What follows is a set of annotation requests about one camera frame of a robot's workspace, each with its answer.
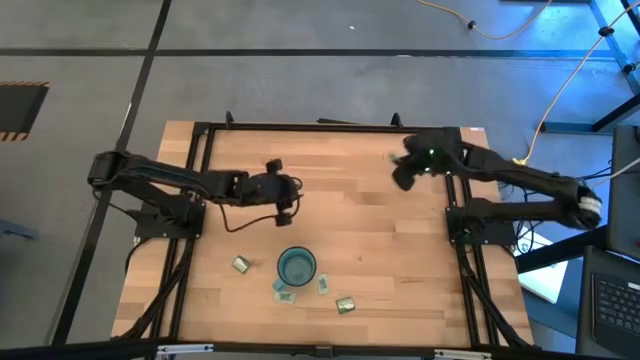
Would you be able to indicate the black aluminium table frame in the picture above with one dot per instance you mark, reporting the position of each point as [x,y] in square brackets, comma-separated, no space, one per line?
[300,128]

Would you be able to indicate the black floor mat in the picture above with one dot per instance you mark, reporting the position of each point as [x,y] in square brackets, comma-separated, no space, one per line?
[20,110]

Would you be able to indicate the black corner clamp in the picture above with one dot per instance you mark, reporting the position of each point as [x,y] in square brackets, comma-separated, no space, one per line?
[229,120]
[396,121]

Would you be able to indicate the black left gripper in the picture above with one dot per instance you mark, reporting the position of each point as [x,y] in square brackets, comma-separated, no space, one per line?
[267,189]

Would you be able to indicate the white paper sheet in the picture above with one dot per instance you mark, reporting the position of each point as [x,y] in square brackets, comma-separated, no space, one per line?
[547,280]

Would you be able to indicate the grey monitor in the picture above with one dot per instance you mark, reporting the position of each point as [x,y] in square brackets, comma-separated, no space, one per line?
[625,200]

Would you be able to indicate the silver frame bracket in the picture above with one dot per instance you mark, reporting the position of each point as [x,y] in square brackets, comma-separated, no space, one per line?
[185,348]
[462,354]

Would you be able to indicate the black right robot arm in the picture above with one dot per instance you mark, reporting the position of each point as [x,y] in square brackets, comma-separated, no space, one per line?
[525,177]

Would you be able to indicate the teal speckled enamel mug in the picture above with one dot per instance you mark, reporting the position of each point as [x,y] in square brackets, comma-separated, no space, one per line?
[296,267]

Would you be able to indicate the laptop keyboard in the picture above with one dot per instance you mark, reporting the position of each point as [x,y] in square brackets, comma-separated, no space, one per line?
[617,310]

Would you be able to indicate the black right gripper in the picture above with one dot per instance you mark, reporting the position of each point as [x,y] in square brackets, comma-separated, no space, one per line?
[435,155]

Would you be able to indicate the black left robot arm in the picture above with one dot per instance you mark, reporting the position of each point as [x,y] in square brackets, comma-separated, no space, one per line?
[165,172]

